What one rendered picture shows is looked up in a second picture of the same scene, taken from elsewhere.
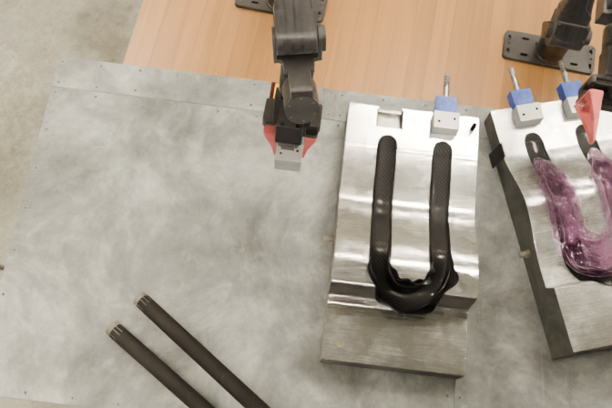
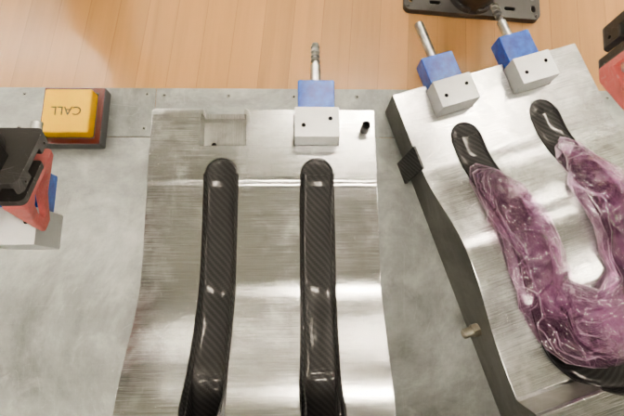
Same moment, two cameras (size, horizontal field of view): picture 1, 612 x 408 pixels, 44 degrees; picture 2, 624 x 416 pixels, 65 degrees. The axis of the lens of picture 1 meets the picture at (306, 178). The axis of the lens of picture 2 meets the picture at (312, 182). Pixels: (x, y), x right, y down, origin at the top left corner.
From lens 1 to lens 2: 0.95 m
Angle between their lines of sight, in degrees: 6
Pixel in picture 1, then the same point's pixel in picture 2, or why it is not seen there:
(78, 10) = not seen: outside the picture
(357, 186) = (172, 257)
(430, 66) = (297, 36)
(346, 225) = (146, 344)
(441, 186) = (319, 237)
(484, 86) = (381, 58)
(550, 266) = (519, 357)
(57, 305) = not seen: outside the picture
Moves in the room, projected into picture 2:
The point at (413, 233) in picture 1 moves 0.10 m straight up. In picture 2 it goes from (270, 343) to (264, 350)
